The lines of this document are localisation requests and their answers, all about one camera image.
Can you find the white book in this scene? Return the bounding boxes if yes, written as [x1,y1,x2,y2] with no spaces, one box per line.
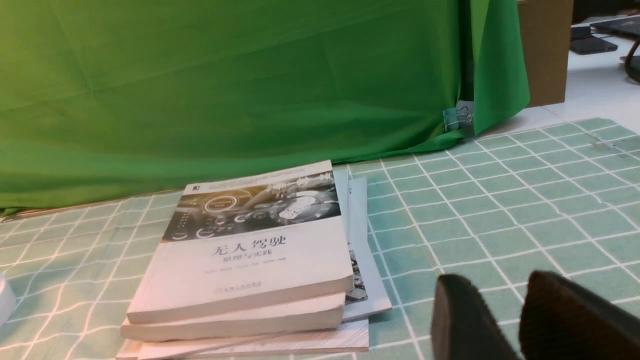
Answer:
[119,292,346,342]
[115,319,370,360]
[126,161,354,325]

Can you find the dark laptop on desk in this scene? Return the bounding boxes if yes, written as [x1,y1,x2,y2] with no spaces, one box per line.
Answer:
[590,16,640,39]

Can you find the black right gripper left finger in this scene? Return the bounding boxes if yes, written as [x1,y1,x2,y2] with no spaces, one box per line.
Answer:
[430,274,519,360]

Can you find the thin grey booklet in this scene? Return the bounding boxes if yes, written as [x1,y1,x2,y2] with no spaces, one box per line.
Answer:
[333,169,393,322]

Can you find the black phone on desk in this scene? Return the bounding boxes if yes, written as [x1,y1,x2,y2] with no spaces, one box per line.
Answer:
[569,35,618,56]

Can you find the top white book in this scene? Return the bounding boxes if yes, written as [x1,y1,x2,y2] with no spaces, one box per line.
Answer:
[126,161,354,325]

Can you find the green backdrop cloth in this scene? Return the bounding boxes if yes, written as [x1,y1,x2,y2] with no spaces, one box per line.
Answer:
[0,0,530,216]

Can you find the green checked tablecloth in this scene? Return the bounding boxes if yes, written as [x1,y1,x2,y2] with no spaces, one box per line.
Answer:
[0,118,640,360]

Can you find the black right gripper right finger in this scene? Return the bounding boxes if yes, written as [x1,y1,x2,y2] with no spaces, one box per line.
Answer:
[518,270,640,360]

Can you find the teal binder clip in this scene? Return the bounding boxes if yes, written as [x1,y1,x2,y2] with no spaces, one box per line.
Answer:
[442,105,473,132]

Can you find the brown cardboard box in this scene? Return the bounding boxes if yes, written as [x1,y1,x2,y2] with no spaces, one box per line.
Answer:
[517,0,574,108]

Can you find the bottom white book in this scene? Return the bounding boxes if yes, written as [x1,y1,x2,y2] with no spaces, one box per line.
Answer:
[115,319,370,360]

